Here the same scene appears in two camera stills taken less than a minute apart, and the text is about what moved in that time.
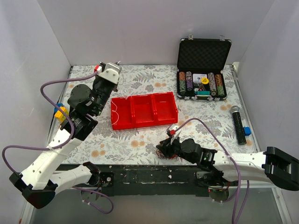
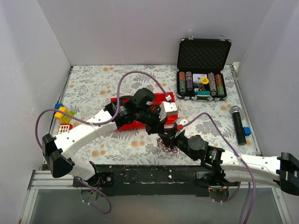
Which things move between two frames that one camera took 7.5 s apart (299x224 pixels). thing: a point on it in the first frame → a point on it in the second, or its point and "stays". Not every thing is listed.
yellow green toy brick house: [59, 114] stays
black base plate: [146, 180] stays
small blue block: [247, 130] stays
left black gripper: [103, 84] → [153, 120]
